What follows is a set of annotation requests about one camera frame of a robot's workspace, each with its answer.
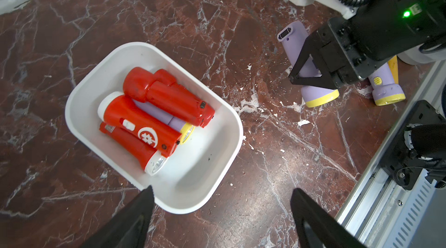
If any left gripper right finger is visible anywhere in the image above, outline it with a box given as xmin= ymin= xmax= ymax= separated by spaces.
xmin=290 ymin=188 xmax=364 ymax=248

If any purple flashlight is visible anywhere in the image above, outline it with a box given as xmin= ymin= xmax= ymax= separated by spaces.
xmin=368 ymin=63 xmax=406 ymax=106
xmin=134 ymin=100 xmax=195 ymax=145
xmin=276 ymin=20 xmax=340 ymax=108

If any red flashlight long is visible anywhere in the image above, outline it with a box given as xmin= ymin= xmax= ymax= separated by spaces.
xmin=123 ymin=67 xmax=215 ymax=128

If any white plastic storage box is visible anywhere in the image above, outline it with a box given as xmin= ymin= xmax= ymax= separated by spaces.
xmin=65 ymin=42 xmax=243 ymax=214

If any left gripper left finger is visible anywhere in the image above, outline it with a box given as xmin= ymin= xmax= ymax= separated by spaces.
xmin=81 ymin=186 xmax=155 ymax=248

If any aluminium front rail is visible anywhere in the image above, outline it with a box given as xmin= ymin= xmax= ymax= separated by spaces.
xmin=336 ymin=61 xmax=446 ymax=248

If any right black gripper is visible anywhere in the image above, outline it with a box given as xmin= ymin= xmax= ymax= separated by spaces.
xmin=288 ymin=0 xmax=446 ymax=90

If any red flashlight with logo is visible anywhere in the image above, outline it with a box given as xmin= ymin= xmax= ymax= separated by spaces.
xmin=98 ymin=91 xmax=182 ymax=157

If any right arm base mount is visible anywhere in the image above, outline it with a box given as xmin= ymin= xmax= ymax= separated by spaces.
xmin=380 ymin=100 xmax=446 ymax=191

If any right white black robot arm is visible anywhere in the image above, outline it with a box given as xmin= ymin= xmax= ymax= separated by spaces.
xmin=289 ymin=0 xmax=446 ymax=90

